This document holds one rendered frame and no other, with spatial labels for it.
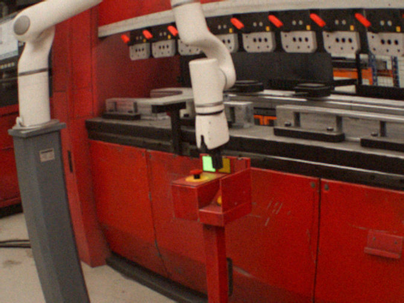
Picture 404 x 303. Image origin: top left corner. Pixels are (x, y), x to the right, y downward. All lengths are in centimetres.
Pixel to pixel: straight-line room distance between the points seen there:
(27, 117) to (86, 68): 125
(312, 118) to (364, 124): 24
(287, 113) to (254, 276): 64
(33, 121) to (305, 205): 95
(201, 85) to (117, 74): 149
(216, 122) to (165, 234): 95
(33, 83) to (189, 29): 54
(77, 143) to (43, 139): 122
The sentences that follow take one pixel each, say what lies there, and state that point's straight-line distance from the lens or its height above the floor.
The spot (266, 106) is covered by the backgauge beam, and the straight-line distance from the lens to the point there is 235.
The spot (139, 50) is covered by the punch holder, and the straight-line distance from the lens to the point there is 257.
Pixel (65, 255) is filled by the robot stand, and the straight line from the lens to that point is 179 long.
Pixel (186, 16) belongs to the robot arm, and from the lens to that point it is 156.
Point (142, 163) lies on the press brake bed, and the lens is 246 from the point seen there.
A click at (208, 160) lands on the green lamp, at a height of 82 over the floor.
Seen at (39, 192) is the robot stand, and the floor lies 79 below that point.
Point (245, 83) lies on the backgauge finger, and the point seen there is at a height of 103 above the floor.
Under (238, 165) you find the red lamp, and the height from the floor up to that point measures 82.
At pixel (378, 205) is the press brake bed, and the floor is 71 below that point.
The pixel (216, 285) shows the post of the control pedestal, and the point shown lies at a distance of 181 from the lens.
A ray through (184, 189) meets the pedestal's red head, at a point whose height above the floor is 76.
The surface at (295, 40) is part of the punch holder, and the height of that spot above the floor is 122.
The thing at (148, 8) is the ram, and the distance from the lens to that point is 251.
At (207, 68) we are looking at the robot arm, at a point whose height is 113.
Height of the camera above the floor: 119
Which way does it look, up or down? 11 degrees down
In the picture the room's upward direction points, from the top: 4 degrees counter-clockwise
